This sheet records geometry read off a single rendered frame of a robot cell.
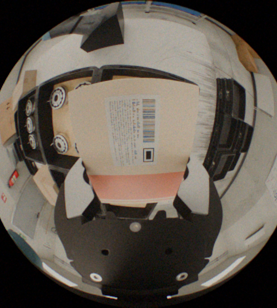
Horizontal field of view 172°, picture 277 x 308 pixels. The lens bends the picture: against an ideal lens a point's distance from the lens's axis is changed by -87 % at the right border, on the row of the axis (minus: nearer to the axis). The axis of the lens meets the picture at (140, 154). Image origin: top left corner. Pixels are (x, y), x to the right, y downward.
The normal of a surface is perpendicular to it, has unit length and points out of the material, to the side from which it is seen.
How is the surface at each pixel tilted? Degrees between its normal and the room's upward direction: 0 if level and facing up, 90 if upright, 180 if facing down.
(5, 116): 80
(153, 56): 0
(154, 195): 0
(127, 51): 0
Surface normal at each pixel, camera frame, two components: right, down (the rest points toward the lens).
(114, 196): 0.04, 0.52
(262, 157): -1.00, 0.04
